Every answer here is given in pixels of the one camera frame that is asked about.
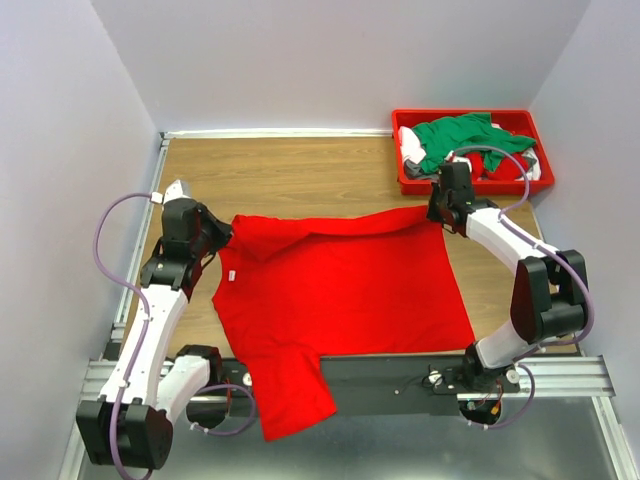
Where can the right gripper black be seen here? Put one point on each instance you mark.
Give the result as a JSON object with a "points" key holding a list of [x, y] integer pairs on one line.
{"points": [[432, 213]]}

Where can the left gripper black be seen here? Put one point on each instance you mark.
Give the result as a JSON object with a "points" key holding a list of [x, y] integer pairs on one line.
{"points": [[223, 231]]}

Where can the red t shirt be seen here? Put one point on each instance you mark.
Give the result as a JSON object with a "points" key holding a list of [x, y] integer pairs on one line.
{"points": [[296, 290], [505, 170]]}

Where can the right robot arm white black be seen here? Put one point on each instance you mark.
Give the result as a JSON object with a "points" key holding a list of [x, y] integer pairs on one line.
{"points": [[550, 298]]}

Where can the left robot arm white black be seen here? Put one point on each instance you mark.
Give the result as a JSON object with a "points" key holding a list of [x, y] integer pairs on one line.
{"points": [[130, 424]]}

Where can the grey t shirt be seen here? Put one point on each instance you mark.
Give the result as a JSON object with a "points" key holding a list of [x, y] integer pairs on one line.
{"points": [[413, 171]]}

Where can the green t shirt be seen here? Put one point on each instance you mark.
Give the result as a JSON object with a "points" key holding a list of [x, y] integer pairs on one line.
{"points": [[441, 136]]}

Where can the pink t shirt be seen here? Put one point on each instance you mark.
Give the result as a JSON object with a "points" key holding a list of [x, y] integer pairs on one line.
{"points": [[410, 146]]}

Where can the red t shirt in bin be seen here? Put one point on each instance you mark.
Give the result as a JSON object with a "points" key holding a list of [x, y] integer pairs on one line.
{"points": [[505, 170]]}

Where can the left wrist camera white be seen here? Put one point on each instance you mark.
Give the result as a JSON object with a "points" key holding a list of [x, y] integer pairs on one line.
{"points": [[178, 189]]}

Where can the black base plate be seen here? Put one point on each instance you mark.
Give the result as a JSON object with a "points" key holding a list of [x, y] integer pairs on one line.
{"points": [[424, 398]]}

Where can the aluminium frame rail front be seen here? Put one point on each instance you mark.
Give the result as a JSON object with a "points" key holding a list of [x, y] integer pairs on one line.
{"points": [[548, 376]]}

